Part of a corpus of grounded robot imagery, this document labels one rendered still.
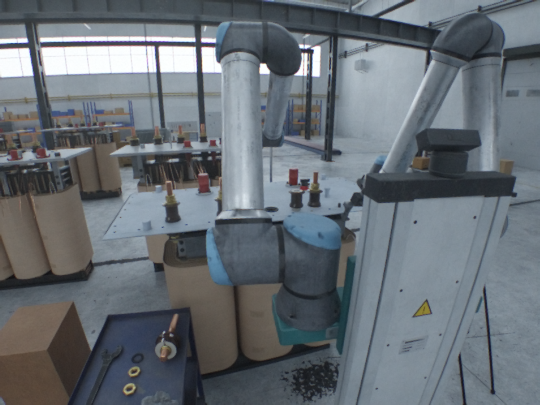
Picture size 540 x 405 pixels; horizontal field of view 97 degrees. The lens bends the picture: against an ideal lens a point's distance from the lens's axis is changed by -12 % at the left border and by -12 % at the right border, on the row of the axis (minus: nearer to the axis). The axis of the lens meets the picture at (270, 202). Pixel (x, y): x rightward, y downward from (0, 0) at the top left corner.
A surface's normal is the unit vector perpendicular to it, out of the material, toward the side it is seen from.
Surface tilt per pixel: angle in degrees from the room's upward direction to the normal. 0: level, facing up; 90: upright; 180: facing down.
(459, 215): 90
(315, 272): 90
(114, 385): 0
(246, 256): 65
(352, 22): 90
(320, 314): 70
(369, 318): 90
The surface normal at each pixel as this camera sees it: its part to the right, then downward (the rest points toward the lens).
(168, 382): 0.00, -0.95
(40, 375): 0.29, 0.30
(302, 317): -0.29, -0.04
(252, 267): 0.08, 0.15
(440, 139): 0.13, -0.18
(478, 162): -0.69, 0.19
